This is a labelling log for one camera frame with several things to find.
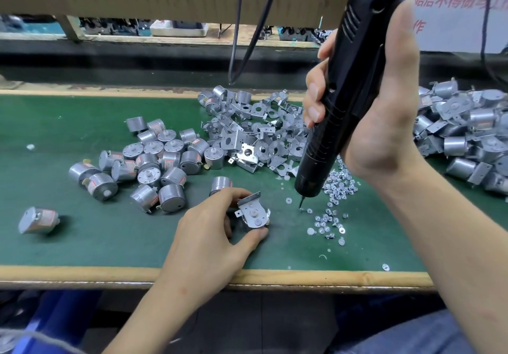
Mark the silver metal bracket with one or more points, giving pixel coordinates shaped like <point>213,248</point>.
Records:
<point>250,207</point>

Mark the green bench mat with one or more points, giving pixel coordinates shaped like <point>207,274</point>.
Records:
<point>32,119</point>

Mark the black electric screwdriver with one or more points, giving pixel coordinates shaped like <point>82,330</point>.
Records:
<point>349,64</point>

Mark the white paper sign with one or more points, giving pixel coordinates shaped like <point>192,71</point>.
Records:
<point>468,4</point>

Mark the grey blue trousers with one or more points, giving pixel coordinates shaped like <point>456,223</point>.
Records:
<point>405,335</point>

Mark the pile of metal brackets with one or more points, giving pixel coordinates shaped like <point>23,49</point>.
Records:
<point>254,123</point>

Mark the person's right hand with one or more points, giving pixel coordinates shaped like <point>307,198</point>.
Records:
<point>385,119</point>

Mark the pile of silver motors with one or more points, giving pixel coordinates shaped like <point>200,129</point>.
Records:
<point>151,167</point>

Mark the silver round motor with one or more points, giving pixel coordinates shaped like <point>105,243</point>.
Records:
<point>262,221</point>

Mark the person's left forearm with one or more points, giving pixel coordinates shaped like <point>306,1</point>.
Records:
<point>163,322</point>

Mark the scatter of small silver screws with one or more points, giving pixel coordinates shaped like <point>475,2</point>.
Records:
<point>333,207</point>

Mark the pile of assembled motors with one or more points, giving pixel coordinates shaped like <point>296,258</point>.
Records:
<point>468,123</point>

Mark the person's right forearm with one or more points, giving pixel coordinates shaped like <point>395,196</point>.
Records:
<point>456,262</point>

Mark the person's left hand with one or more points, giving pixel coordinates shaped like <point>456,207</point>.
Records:
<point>206,250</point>

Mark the blue plastic bin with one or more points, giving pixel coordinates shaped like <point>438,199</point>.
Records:
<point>55,322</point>

